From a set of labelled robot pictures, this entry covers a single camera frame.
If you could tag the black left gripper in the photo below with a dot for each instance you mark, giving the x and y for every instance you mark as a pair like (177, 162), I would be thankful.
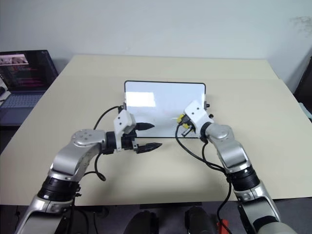
(127, 141)

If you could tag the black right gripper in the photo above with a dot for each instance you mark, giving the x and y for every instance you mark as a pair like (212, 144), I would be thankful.
(191, 124)

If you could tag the small yellow object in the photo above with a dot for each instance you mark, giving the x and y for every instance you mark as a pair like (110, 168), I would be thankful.
(179, 118)

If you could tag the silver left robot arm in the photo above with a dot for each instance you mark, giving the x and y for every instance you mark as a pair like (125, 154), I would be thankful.
(73, 156)

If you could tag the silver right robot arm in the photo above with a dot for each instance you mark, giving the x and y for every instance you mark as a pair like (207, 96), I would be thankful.
(231, 151)

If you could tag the whiteboard with black stand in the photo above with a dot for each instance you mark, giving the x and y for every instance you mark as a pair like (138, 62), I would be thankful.
(165, 100)

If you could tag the dark rounded shape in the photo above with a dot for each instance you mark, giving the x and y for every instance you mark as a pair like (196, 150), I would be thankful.
(198, 220)
(142, 223)

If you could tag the small red object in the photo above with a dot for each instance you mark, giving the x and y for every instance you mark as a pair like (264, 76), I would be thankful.
(223, 223)

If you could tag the dark furniture piece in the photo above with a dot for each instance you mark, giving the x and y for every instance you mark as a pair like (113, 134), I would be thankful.
(304, 80)

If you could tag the open laptop with dark screen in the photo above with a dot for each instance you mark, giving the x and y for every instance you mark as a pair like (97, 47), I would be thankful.
(24, 80)

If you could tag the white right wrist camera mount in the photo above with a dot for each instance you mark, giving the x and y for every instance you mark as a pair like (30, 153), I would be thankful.
(197, 113)

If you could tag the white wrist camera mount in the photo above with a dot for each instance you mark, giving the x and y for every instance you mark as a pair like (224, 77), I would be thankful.
(197, 113)
(123, 120)

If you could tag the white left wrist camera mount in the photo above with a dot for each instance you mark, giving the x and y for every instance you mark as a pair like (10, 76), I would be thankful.
(123, 120)

